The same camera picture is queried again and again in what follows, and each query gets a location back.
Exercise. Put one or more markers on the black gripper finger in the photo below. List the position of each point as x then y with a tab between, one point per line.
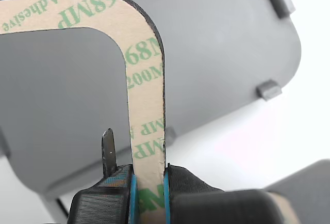
206	206
103	203

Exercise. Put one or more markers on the frame with beige adhesive liner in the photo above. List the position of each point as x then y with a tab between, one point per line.
144	105

